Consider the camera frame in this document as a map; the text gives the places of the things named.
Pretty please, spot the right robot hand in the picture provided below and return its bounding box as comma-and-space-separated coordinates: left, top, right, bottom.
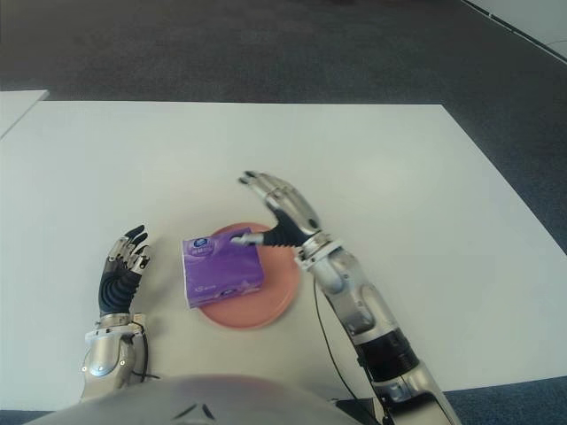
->
229, 170, 322, 251

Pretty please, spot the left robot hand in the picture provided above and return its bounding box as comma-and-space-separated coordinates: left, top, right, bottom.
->
97, 224, 152, 320

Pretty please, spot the purple tissue paper pack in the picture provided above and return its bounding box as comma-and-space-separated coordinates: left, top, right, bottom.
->
180, 234, 268, 311

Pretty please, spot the pink round plate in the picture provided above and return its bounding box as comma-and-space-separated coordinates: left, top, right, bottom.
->
198, 223, 300, 330

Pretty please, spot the silver robot torso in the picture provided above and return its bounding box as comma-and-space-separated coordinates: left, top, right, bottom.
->
21, 374, 377, 425

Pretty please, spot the white adjacent table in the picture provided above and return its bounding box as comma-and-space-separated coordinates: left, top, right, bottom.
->
0, 90, 50, 140

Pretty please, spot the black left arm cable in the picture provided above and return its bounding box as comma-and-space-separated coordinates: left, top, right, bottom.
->
131, 321, 161, 383

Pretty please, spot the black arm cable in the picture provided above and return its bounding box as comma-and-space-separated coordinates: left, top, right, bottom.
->
311, 282, 387, 425
131, 321, 161, 383

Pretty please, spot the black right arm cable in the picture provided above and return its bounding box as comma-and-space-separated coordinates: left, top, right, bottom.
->
311, 282, 387, 425

